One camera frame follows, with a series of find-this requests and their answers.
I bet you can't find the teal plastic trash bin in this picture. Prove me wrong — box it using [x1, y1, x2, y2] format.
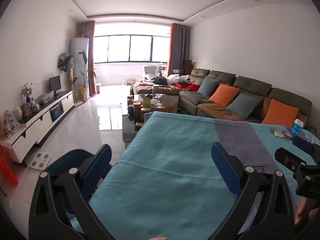
[44, 148, 113, 221]

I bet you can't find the person's right hand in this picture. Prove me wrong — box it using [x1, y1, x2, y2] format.
[295, 198, 319, 225]

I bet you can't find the red snack packet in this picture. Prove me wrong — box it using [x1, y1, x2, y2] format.
[282, 131, 293, 140]

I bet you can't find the beige snack packet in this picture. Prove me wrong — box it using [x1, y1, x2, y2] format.
[271, 128, 285, 138]

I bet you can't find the white bathroom scale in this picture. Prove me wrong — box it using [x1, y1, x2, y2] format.
[29, 153, 52, 171]

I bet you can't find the teal and grey tablecloth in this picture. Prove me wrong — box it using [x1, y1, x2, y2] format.
[89, 112, 313, 239]

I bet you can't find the grey blue cushion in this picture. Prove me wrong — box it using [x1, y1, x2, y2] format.
[197, 76, 219, 97]
[226, 93, 260, 119]

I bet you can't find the orange cushion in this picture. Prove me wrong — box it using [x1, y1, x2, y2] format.
[262, 99, 299, 127]
[209, 84, 240, 108]

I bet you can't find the white black TV cabinet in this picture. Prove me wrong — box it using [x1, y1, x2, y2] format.
[1, 91, 74, 164]

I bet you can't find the olive green sectional sofa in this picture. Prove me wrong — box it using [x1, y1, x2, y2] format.
[178, 68, 312, 124]

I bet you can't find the cluttered dark coffee table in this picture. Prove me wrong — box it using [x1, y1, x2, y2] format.
[122, 92, 181, 143]

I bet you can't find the orange red plastic bag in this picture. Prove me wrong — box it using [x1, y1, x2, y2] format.
[0, 146, 18, 185]

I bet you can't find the black computer monitor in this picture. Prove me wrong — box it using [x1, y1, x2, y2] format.
[49, 75, 61, 96]

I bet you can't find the tall green potted plant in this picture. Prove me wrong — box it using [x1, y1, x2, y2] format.
[79, 50, 97, 103]

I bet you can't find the white ceramic jar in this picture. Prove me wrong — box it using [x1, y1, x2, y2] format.
[12, 107, 23, 122]

